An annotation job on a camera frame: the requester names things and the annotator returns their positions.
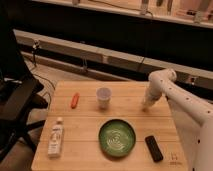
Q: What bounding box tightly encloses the black remote control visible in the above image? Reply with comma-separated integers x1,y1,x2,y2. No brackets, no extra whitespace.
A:
145,136,163,162

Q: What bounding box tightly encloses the black floor cable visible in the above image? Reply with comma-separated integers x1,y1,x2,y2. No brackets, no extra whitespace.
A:
23,54,56,101

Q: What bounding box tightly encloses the green patterned plate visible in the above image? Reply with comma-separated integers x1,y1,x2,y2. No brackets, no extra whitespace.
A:
98,119,136,158

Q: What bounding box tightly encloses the wooden table board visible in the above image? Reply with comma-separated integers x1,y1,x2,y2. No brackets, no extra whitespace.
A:
32,81,188,171

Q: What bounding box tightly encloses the white lotion bottle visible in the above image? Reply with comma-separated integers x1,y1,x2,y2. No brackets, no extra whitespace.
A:
48,117,64,158

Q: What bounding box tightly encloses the orange carrot toy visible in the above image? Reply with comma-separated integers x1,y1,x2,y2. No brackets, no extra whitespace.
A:
71,93,80,109

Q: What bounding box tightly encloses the black office chair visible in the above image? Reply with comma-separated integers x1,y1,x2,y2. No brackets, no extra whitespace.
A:
0,19,48,162

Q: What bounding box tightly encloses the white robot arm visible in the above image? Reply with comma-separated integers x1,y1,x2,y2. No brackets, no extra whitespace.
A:
142,68,213,171

